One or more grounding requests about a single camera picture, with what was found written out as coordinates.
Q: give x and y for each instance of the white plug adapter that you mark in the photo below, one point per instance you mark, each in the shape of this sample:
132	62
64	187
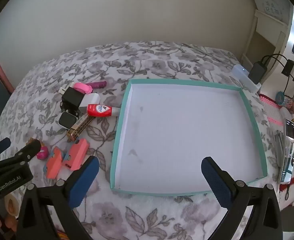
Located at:
62	90

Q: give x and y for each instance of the grey floral blanket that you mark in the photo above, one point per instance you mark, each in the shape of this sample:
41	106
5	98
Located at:
162	62

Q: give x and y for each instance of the black power adapter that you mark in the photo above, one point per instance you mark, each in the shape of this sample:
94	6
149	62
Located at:
256	72

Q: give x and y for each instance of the white power strip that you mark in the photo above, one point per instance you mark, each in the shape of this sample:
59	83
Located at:
240	75

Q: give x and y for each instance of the orange blue puzzle block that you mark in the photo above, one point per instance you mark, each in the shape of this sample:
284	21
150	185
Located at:
75	155
54	165

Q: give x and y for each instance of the black charger block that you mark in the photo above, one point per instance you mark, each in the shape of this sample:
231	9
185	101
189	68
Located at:
71	97

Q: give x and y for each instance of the pink watch band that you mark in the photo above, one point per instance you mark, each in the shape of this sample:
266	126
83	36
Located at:
81	88

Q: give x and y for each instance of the teal shallow cardboard box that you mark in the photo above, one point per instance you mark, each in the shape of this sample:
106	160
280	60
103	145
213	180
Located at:
187	135

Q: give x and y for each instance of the purple translucent lighter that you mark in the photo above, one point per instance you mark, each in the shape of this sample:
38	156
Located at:
96	84

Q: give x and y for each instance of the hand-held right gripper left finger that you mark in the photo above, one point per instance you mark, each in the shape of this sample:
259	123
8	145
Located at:
84	180

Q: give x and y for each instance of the pink board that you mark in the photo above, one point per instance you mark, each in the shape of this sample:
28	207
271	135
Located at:
4	77

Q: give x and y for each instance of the pink red crocheted mat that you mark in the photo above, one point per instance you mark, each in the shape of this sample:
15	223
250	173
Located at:
269	105

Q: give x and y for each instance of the pink brown toy dog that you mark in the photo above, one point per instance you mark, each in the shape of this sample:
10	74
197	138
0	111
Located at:
42	153

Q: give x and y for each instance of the blue patterned tape roll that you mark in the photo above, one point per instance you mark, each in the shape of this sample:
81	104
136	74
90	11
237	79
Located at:
282	98

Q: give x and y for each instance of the beige tape roll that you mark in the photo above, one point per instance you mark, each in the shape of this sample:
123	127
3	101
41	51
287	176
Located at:
11	206

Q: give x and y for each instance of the white smartwatch with black screen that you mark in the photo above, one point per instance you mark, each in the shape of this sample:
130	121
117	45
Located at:
68	120

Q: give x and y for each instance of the black toy car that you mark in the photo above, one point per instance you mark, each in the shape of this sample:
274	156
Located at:
66	108

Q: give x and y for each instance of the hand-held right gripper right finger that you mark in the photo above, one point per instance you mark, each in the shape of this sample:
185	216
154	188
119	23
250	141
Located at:
217	182

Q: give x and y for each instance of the red white glue bottle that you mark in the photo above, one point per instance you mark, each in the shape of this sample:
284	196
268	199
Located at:
98	110

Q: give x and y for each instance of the smartphone with shiny screen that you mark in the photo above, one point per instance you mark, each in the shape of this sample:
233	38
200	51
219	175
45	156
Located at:
288	150

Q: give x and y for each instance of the white charger block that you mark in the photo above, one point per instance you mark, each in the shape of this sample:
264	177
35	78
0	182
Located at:
89	101

